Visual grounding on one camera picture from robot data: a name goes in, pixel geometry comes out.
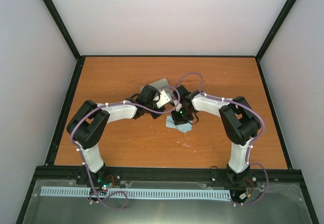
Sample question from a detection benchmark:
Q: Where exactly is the light blue cleaning cloth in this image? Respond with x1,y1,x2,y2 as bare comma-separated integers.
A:
166,115,192,133

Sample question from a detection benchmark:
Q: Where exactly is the pink glasses case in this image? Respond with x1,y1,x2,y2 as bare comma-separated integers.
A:
140,78,169,92

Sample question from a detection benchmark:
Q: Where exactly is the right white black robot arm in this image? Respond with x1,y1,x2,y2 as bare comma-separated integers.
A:
172,85,262,186

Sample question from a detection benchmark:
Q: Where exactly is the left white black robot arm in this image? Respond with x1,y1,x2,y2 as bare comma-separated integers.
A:
66,85,172,185

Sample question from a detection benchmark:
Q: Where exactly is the clear plastic sheet cover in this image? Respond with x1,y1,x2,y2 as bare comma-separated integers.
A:
23,180,311,223

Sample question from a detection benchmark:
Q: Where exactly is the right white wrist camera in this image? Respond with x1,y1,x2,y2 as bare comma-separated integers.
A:
173,100,182,112

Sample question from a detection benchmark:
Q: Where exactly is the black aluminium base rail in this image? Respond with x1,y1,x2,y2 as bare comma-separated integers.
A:
32,165,304,187

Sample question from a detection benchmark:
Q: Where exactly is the light blue slotted cable duct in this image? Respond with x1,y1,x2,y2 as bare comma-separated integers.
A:
39,187,231,201

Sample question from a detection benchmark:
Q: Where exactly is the left black frame post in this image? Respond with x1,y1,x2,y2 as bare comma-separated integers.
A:
32,0,82,60

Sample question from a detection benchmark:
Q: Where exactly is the black frame post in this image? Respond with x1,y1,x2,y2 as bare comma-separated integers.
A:
255,0,297,63
32,0,82,60

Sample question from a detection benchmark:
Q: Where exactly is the right black frame post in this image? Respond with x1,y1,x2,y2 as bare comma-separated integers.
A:
255,0,297,63

